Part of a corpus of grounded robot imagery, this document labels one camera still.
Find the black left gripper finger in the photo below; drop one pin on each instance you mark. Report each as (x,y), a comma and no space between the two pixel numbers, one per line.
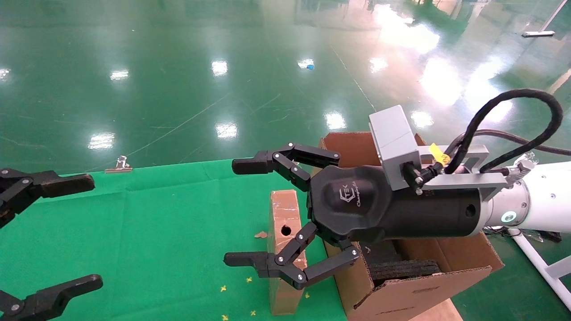
(49,298)
(53,183)

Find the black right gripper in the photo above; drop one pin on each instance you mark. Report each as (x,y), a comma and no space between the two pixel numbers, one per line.
(357,214)

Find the small brown cardboard box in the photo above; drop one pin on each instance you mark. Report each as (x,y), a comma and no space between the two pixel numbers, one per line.
(281,211)

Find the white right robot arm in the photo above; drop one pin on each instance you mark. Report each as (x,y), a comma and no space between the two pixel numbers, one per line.
(548,196)

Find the small brown cardboard scrap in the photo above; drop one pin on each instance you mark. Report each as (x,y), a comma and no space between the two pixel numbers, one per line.
(261,234)

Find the black foam carton insert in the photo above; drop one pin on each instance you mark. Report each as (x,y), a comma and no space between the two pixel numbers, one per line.
(403,270)

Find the large open cardboard carton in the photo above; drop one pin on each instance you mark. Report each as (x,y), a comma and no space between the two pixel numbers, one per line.
(401,299)

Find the silver metal binder clip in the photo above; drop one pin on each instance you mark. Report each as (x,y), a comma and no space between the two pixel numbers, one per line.
(119,166)

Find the green table cloth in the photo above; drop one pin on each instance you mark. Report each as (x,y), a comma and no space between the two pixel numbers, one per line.
(156,232)

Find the crumpled clear plastic wrapper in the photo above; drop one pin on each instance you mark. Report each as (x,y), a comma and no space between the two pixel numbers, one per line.
(530,156)

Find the white flat floor bar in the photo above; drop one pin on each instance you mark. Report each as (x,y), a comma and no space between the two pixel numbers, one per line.
(538,34)

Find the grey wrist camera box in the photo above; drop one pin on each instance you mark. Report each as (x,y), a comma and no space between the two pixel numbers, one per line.
(392,138)

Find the grey metal camera bracket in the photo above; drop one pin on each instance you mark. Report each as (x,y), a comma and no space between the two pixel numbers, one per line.
(459,180)

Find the white metal frame pole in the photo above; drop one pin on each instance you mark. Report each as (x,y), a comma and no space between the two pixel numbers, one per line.
(542,267)

